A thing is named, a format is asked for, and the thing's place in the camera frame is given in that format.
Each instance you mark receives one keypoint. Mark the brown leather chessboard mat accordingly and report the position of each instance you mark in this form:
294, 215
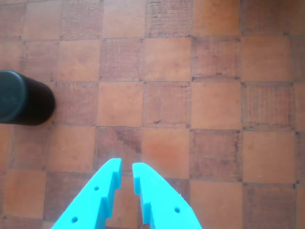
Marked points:
166, 95

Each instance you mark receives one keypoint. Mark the turquoise gripper right finger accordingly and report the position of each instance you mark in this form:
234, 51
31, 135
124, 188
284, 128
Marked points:
162, 202

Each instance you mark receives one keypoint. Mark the black cylinder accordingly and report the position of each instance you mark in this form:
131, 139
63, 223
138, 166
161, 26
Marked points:
23, 100

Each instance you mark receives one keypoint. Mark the turquoise gripper left finger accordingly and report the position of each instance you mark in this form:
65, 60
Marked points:
95, 202

